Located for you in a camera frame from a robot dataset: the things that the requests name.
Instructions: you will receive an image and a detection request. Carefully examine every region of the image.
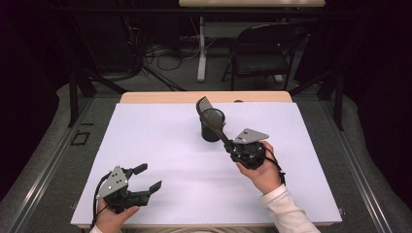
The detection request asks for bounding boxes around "black tape rectangle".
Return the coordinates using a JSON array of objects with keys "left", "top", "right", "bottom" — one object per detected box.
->
[{"left": 70, "top": 130, "right": 91, "bottom": 147}]

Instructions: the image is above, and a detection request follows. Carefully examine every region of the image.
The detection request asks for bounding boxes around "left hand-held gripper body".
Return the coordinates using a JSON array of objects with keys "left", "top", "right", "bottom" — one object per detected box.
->
[{"left": 95, "top": 165, "right": 153, "bottom": 215}]

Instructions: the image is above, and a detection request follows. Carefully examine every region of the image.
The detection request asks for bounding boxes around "white board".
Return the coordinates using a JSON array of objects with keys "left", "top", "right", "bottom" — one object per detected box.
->
[{"left": 70, "top": 102, "right": 343, "bottom": 226}]

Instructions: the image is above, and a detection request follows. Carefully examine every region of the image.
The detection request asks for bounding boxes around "wooden table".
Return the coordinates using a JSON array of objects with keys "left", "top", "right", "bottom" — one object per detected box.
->
[{"left": 70, "top": 90, "right": 343, "bottom": 229}]

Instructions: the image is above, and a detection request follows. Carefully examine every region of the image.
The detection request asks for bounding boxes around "black metal stand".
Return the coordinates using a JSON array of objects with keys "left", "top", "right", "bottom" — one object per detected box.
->
[
  {"left": 288, "top": 69, "right": 345, "bottom": 131},
  {"left": 66, "top": 69, "right": 129, "bottom": 128}
]

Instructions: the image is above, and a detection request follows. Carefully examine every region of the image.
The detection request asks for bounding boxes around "bundle of floor cables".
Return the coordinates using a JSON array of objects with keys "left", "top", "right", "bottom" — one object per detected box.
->
[{"left": 127, "top": 16, "right": 202, "bottom": 73}]

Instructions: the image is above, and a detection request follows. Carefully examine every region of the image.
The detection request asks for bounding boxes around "person's left hand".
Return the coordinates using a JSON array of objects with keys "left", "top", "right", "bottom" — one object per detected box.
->
[{"left": 95, "top": 198, "right": 141, "bottom": 233}]

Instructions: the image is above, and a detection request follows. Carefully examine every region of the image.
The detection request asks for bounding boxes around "black mesh cup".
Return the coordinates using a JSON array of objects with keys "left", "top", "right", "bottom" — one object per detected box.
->
[{"left": 199, "top": 108, "right": 226, "bottom": 143}]

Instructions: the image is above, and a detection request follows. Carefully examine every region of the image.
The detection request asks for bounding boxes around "hand-held gripper cable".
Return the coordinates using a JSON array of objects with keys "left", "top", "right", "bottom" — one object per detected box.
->
[
  {"left": 262, "top": 144, "right": 287, "bottom": 186},
  {"left": 91, "top": 172, "right": 113, "bottom": 229}
]

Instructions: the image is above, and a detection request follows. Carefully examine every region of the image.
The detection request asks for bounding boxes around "left hand-held gripper cable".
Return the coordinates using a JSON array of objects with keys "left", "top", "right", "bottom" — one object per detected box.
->
[{"left": 91, "top": 172, "right": 113, "bottom": 229}]

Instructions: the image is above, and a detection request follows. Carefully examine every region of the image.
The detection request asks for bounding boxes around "black folding chair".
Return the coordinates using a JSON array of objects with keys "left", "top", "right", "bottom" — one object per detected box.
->
[{"left": 221, "top": 22, "right": 309, "bottom": 91}]

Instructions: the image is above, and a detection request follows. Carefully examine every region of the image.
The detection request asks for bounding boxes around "black spatula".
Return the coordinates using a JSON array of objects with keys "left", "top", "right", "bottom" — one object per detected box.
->
[{"left": 195, "top": 95, "right": 233, "bottom": 148}]

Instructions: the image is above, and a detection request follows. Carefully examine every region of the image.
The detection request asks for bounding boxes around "white-legged desk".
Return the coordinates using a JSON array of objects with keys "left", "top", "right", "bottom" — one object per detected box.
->
[{"left": 178, "top": 0, "right": 326, "bottom": 83}]

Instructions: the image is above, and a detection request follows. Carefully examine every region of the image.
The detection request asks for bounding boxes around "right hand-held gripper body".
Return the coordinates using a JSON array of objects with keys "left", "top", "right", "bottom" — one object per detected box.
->
[{"left": 223, "top": 127, "right": 270, "bottom": 171}]

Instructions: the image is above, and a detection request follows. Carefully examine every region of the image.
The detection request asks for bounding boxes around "person's right hand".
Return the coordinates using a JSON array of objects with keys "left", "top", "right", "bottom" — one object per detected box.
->
[{"left": 235, "top": 140, "right": 284, "bottom": 195}]

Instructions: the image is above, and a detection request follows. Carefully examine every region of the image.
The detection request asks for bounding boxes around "metal floor rail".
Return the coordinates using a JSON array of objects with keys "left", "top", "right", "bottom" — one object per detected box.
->
[
  {"left": 320, "top": 100, "right": 394, "bottom": 233},
  {"left": 4, "top": 96, "right": 95, "bottom": 233}
]

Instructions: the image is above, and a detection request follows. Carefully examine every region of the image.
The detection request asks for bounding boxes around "right hand-held gripper cable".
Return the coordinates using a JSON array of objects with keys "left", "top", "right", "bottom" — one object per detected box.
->
[{"left": 262, "top": 144, "right": 287, "bottom": 186}]

